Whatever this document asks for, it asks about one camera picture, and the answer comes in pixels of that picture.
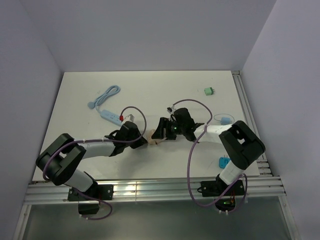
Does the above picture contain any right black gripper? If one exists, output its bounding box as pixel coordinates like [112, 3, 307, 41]
[152, 117, 186, 140]

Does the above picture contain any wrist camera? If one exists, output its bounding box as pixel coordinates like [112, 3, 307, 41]
[119, 114, 135, 123]
[167, 104, 176, 119]

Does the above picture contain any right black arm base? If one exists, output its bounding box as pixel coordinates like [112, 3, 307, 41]
[197, 180, 248, 213]

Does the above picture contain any blue flat plug adapter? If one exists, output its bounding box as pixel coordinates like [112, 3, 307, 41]
[218, 155, 231, 169]

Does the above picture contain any light blue power strip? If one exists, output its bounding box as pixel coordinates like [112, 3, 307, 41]
[99, 109, 123, 127]

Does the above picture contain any pink cube socket adapter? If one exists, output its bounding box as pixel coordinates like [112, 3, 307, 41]
[147, 129, 163, 146]

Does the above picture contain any aluminium right rail frame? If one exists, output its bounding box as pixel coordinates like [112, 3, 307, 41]
[231, 70, 272, 176]

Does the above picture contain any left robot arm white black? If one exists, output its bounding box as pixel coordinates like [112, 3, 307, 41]
[35, 121, 148, 200]

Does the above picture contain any aluminium rail frame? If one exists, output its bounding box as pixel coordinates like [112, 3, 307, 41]
[23, 175, 301, 240]
[231, 70, 272, 176]

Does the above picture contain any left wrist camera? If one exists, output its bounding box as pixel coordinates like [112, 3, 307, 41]
[119, 114, 135, 123]

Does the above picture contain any light blue power cord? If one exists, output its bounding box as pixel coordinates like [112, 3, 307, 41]
[87, 85, 121, 113]

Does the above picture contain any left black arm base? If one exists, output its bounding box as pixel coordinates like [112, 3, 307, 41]
[67, 184, 114, 220]

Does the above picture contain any aluminium front rail frame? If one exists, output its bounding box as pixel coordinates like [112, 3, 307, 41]
[23, 175, 301, 240]

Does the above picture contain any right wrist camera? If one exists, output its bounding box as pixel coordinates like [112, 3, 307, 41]
[167, 104, 176, 119]

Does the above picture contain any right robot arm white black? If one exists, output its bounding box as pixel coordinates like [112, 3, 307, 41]
[150, 107, 266, 195]

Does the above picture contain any green plug adapter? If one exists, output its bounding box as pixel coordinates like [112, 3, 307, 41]
[204, 87, 215, 96]

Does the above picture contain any light blue charger with cable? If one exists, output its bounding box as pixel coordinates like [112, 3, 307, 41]
[213, 113, 235, 126]

